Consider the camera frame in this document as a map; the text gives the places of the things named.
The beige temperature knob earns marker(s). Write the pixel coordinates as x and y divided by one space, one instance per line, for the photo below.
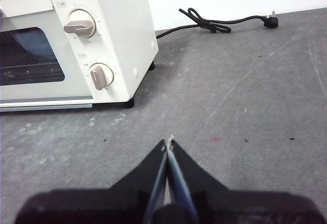
81 23

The cream Toshiba toaster oven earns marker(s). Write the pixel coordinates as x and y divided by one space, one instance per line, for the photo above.
122 30

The cream glass oven door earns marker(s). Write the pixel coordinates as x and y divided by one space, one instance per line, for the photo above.
67 63

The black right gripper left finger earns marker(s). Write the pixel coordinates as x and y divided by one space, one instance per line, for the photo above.
102 206

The beige timer knob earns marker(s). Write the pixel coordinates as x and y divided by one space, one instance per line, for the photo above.
102 74

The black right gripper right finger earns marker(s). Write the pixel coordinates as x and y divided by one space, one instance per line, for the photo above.
242 208

